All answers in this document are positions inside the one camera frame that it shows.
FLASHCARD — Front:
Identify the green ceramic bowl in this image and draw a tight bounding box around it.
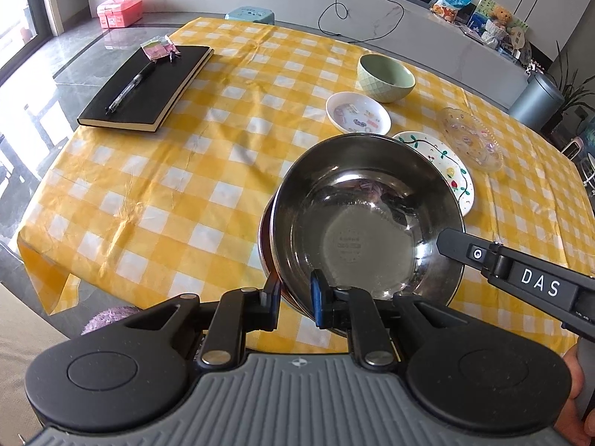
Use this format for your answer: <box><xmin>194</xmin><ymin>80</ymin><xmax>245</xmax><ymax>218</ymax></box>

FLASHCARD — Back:
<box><xmin>357</xmin><ymin>53</ymin><xmax>416</xmax><ymax>104</ymax></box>

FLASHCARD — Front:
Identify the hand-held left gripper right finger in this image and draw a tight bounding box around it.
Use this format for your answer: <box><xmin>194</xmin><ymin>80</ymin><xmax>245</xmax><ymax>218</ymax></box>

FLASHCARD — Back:
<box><xmin>309</xmin><ymin>269</ymin><xmax>466</xmax><ymax>367</ymax></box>

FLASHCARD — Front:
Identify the black notebook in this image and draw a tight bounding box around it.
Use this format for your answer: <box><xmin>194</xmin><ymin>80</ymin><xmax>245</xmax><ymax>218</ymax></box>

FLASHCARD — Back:
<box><xmin>77</xmin><ymin>44</ymin><xmax>215</xmax><ymax>133</ymax></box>

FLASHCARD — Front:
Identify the teal plastic stool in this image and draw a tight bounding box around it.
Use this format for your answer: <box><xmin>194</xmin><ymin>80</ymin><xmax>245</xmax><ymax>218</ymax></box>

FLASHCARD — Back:
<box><xmin>225</xmin><ymin>6</ymin><xmax>275</xmax><ymax>24</ymax></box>

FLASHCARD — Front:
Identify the purple fluffy item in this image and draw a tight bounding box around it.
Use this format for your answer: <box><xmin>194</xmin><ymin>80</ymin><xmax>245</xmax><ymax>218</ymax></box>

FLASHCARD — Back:
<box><xmin>80</xmin><ymin>306</ymin><xmax>140</xmax><ymax>336</ymax></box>

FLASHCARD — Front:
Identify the stainless steel bowl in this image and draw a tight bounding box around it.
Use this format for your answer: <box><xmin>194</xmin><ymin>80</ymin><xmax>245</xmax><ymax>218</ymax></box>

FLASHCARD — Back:
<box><xmin>268</xmin><ymin>133</ymin><xmax>467</xmax><ymax>337</ymax></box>

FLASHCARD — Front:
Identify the person's right hand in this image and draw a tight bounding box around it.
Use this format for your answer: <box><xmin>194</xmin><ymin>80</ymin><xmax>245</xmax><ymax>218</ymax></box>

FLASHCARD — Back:
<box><xmin>553</xmin><ymin>348</ymin><xmax>595</xmax><ymax>446</ymax></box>

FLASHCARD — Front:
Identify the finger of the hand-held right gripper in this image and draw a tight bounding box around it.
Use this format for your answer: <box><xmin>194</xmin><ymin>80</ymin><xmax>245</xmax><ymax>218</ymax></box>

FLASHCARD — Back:
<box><xmin>436</xmin><ymin>227</ymin><xmax>511</xmax><ymax>285</ymax></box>

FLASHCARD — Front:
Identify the clear glass plate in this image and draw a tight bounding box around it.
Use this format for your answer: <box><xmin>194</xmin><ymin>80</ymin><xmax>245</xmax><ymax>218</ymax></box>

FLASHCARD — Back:
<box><xmin>437</xmin><ymin>107</ymin><xmax>505</xmax><ymax>174</ymax></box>

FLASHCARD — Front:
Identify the black pen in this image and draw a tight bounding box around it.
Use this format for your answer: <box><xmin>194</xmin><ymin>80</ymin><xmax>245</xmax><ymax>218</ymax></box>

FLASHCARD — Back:
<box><xmin>105</xmin><ymin>61</ymin><xmax>157</xmax><ymax>115</ymax></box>

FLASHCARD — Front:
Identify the orange steel bowl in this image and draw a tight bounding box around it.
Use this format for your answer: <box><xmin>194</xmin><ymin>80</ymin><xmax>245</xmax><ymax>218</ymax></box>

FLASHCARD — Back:
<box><xmin>257</xmin><ymin>194</ymin><xmax>291</xmax><ymax>303</ymax></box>

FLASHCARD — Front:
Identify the pink storage box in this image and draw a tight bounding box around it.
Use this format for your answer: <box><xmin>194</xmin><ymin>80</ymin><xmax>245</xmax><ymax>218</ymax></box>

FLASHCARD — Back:
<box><xmin>97</xmin><ymin>0</ymin><xmax>144</xmax><ymax>29</ymax></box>

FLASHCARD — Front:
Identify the green picture book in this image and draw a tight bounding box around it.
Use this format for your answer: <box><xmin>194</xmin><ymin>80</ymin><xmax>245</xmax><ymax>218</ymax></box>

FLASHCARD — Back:
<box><xmin>474</xmin><ymin>0</ymin><xmax>531</xmax><ymax>33</ymax></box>

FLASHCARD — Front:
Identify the green potted plant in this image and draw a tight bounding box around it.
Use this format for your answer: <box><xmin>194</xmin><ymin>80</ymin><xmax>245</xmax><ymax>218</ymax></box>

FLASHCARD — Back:
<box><xmin>541</xmin><ymin>42</ymin><xmax>595</xmax><ymax>135</ymax></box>

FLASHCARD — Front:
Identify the small white printed plate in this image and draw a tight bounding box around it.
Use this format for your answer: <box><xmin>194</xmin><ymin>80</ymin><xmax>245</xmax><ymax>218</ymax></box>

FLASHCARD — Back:
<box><xmin>325</xmin><ymin>91</ymin><xmax>392</xmax><ymax>136</ymax></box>

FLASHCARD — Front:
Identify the grey trash bin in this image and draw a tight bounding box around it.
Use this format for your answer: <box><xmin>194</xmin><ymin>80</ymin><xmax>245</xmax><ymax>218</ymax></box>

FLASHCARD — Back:
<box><xmin>508</xmin><ymin>72</ymin><xmax>565</xmax><ymax>133</ymax></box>

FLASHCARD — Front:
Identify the black cable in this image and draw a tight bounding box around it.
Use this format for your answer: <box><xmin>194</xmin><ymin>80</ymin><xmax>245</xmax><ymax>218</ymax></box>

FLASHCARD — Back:
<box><xmin>318</xmin><ymin>0</ymin><xmax>405</xmax><ymax>42</ymax></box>

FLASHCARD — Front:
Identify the blue snack bag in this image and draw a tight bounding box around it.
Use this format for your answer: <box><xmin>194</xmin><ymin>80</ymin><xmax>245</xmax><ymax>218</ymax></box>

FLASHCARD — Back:
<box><xmin>430</xmin><ymin>0</ymin><xmax>472</xmax><ymax>24</ymax></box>

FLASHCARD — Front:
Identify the white floral plate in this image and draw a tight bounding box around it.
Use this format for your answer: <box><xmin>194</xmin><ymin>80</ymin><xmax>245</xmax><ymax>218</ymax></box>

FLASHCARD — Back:
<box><xmin>392</xmin><ymin>131</ymin><xmax>476</xmax><ymax>217</ymax></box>

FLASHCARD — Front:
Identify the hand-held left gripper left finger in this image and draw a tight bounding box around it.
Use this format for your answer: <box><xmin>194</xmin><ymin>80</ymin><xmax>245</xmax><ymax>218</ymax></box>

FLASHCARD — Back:
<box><xmin>139</xmin><ymin>273</ymin><xmax>283</xmax><ymax>367</ymax></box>

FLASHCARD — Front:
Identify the small pink packet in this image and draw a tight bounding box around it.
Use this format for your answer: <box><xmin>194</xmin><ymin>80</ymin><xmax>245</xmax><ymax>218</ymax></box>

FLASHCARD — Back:
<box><xmin>140</xmin><ymin>35</ymin><xmax>174</xmax><ymax>62</ymax></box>

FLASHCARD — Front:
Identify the yellow checked tablecloth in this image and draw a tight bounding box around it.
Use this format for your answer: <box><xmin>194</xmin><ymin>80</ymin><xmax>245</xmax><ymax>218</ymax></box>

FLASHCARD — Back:
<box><xmin>16</xmin><ymin>17</ymin><xmax>589</xmax><ymax>358</ymax></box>

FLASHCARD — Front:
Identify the brown teddy bear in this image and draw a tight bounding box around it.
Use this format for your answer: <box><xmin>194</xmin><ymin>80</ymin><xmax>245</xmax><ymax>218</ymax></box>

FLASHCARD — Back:
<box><xmin>486</xmin><ymin>4</ymin><xmax>514</xmax><ymax>33</ymax></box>

